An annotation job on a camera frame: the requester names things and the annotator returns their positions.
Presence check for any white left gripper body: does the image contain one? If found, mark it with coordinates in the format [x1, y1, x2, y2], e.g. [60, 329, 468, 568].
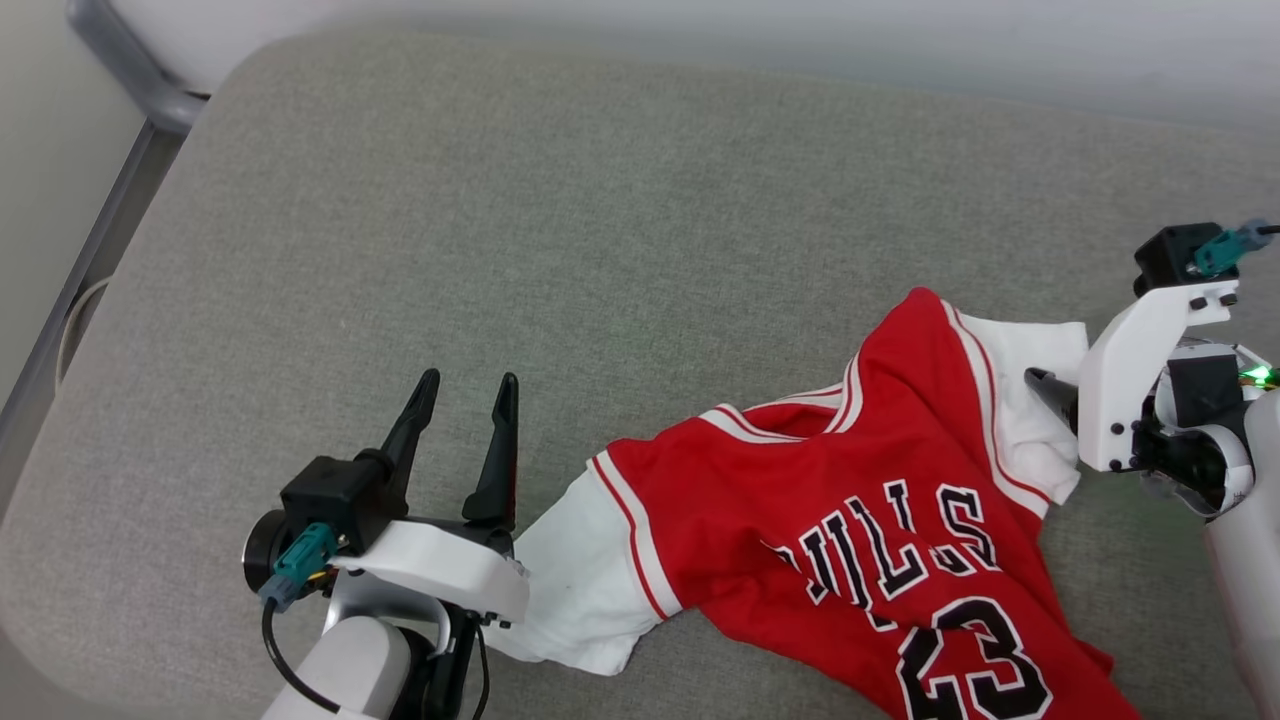
[320, 518, 532, 720]

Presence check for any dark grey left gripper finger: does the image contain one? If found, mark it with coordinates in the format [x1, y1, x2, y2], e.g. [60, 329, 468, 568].
[378, 368, 442, 521]
[461, 372, 521, 533]

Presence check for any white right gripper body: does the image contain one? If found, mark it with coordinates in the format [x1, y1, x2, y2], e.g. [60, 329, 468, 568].
[1077, 282, 1273, 519]

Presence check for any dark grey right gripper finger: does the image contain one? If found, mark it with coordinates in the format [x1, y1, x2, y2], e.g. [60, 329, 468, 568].
[1024, 367, 1082, 423]

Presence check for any red white Bulls jersey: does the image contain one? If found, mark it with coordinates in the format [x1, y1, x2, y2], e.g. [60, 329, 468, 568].
[485, 287, 1146, 720]

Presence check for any grey fabric sofa cushion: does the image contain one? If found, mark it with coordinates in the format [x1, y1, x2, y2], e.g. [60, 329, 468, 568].
[0, 25, 1280, 720]

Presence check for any teal left camera connector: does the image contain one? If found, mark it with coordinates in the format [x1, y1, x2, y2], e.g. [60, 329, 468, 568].
[257, 522, 340, 613]

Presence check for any teal camera connector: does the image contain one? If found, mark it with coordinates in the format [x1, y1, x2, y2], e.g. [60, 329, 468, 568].
[1192, 219, 1279, 280]
[257, 522, 340, 613]

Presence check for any teal right camera connector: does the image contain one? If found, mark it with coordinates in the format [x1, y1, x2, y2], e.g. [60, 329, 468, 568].
[1192, 219, 1279, 280]

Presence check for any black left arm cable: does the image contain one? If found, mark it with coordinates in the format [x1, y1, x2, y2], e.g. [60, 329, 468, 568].
[261, 598, 343, 717]

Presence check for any thin white cable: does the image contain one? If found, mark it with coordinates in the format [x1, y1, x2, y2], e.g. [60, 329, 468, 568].
[54, 274, 114, 393]

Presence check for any grey metal rail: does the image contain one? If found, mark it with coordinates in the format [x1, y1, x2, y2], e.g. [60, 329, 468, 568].
[0, 118, 187, 521]

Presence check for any grey metal tube frame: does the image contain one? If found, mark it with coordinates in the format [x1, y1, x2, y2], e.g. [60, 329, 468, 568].
[65, 0, 213, 137]

